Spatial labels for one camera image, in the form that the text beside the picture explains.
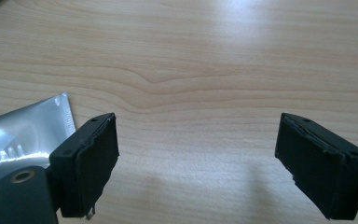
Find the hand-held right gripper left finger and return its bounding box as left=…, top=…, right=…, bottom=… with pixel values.
left=48, top=112, right=120, bottom=220

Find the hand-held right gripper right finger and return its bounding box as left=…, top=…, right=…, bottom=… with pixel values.
left=274, top=112, right=358, bottom=221

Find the silver foil packet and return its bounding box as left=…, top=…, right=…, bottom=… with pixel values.
left=0, top=91, right=76, bottom=188

